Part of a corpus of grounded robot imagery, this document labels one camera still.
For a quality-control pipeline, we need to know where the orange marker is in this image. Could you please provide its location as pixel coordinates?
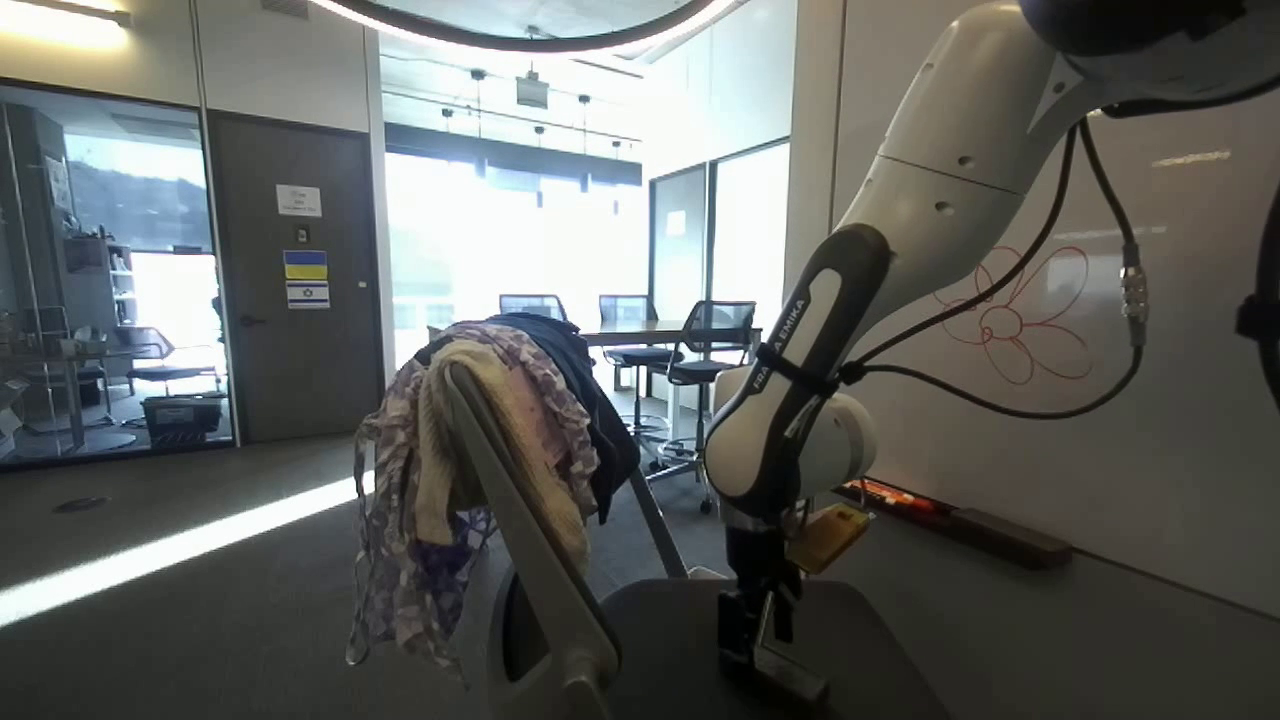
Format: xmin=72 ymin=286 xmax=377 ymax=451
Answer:
xmin=845 ymin=473 xmax=951 ymax=527

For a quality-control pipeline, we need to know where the white high table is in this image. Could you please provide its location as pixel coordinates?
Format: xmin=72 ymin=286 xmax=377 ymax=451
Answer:
xmin=571 ymin=315 xmax=772 ymax=483

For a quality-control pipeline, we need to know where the round ceiling ring lamp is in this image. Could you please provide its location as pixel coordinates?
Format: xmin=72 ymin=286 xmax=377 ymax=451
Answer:
xmin=306 ymin=0 xmax=750 ymax=60

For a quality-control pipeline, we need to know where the black storage bin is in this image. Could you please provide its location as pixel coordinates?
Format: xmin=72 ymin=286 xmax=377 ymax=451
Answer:
xmin=140 ymin=391 xmax=226 ymax=451

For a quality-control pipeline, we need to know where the cream towel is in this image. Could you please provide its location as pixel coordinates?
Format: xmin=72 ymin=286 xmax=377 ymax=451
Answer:
xmin=407 ymin=336 xmax=600 ymax=579

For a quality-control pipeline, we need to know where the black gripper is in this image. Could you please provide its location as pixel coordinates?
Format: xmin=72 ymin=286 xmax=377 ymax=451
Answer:
xmin=716 ymin=507 xmax=810 ymax=673

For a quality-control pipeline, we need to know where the yellow wrist camera box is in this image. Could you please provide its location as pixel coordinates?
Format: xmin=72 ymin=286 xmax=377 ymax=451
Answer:
xmin=784 ymin=494 xmax=875 ymax=579

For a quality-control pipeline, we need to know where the glass office window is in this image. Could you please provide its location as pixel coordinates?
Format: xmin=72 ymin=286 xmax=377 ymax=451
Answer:
xmin=0 ymin=76 xmax=240 ymax=473

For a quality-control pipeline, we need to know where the black mesh office chair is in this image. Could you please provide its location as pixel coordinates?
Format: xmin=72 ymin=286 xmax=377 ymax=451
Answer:
xmin=642 ymin=294 xmax=765 ymax=520
xmin=597 ymin=286 xmax=686 ymax=447

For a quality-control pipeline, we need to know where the dark navy garment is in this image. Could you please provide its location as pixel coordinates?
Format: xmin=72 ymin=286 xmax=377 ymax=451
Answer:
xmin=491 ymin=309 xmax=646 ymax=527

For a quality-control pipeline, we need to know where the white paper notice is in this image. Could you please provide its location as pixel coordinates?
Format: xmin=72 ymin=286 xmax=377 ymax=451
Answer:
xmin=270 ymin=179 xmax=326 ymax=224

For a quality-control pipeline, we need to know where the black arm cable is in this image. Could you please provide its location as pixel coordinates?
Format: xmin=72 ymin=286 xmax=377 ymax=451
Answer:
xmin=750 ymin=112 xmax=1154 ymax=424

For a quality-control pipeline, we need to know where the grey folding chair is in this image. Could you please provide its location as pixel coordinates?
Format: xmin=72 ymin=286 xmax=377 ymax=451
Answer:
xmin=433 ymin=356 xmax=951 ymax=720

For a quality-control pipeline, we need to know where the large whiteboard panel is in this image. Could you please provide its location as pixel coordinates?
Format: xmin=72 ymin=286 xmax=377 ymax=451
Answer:
xmin=765 ymin=0 xmax=1280 ymax=720

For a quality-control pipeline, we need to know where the glass partition panel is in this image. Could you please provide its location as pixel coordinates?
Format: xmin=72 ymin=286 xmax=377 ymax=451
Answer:
xmin=642 ymin=134 xmax=794 ymax=336

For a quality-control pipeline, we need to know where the blue yellow poster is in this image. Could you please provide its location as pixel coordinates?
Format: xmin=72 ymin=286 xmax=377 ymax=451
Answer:
xmin=279 ymin=248 xmax=336 ymax=315

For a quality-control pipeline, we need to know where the hanging ceiling sign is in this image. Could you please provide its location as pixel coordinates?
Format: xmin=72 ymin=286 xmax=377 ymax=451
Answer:
xmin=511 ymin=66 xmax=554 ymax=112

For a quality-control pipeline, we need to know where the dark grey door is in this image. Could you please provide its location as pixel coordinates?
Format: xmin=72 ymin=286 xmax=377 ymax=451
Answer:
xmin=207 ymin=109 xmax=392 ymax=447

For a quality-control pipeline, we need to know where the dark marker tray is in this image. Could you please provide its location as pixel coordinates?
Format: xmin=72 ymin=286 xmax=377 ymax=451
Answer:
xmin=839 ymin=473 xmax=1078 ymax=574

